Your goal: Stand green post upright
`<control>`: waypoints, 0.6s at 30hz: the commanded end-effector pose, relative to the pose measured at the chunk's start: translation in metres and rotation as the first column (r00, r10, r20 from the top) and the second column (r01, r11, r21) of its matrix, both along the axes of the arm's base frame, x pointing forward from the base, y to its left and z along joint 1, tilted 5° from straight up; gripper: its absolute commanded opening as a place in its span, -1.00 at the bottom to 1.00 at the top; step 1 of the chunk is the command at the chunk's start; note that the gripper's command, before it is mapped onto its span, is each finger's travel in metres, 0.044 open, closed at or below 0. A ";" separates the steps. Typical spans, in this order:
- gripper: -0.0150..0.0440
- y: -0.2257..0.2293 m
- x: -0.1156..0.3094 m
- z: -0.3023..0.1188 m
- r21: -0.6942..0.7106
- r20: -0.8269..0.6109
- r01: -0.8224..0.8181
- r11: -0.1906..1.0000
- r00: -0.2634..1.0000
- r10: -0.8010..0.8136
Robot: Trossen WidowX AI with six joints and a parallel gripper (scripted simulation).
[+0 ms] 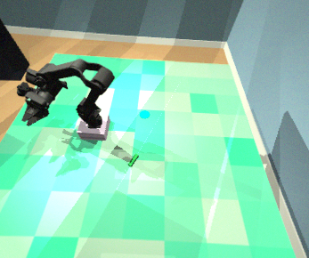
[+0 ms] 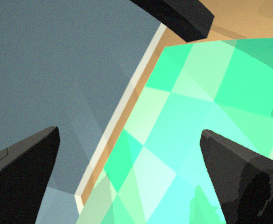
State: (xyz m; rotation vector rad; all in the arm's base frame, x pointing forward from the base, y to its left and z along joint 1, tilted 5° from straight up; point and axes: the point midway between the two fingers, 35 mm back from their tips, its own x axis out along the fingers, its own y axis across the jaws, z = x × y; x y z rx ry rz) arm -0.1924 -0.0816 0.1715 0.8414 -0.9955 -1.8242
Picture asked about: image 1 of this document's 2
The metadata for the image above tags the cyan circle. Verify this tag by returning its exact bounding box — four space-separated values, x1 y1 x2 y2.
140 110 150 118

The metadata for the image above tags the green rectangular post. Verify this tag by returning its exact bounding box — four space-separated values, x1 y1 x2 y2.
128 153 139 166

